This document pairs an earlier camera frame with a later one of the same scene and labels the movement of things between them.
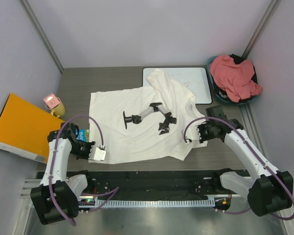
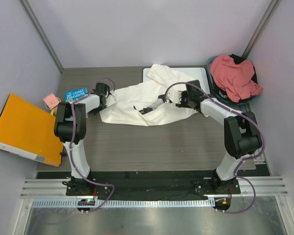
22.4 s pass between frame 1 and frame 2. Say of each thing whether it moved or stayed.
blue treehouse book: moved
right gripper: moved
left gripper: moved
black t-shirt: stayed
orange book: stayed
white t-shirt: moved
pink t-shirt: stayed
